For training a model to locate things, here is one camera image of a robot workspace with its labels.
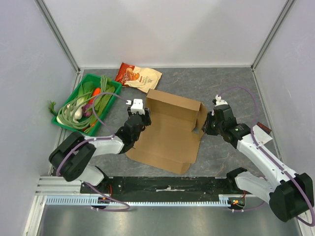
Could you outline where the brown cardboard box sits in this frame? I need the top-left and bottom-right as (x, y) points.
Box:
(126, 89), (208, 175)

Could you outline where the white paper tag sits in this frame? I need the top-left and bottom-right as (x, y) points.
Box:
(253, 125), (273, 145)

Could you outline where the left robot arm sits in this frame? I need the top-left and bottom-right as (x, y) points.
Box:
(49, 108), (152, 193)

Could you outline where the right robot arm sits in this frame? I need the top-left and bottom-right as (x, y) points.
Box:
(203, 104), (315, 222)

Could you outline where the cassava chips snack bag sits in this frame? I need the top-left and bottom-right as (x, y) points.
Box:
(115, 62), (162, 93)

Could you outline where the orange carrot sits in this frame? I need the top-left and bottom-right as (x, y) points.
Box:
(88, 88), (101, 104)

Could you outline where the purple radish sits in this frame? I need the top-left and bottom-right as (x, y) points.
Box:
(82, 103), (93, 118)

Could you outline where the green plastic basket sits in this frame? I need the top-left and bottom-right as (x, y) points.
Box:
(49, 74), (122, 136)

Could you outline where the dark red small packet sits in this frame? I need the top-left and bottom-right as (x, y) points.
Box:
(257, 122), (272, 135)

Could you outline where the bok choy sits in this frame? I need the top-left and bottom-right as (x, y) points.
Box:
(60, 82), (95, 123)

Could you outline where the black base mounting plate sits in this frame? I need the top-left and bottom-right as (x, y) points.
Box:
(95, 177), (243, 197)

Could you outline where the green long beans bundle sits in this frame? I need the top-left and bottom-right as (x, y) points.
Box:
(56, 76), (116, 133)

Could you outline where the green leafy vegetable outside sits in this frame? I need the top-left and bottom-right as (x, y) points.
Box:
(48, 101), (58, 116)

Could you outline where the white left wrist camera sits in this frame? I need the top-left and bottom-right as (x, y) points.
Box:
(126, 99), (145, 115)

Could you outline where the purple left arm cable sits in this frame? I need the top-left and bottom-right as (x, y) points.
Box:
(56, 92), (131, 177)

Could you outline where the blue slotted cable duct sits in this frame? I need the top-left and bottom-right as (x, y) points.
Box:
(46, 194), (230, 207)

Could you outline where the aluminium corner post right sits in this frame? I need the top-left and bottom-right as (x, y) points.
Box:
(251, 0), (295, 71)

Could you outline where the aluminium corner post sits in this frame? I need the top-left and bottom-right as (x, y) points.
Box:
(34, 0), (81, 73)
(251, 0), (295, 71)

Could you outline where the aluminium corner post left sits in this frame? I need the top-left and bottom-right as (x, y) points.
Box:
(34, 0), (81, 73)

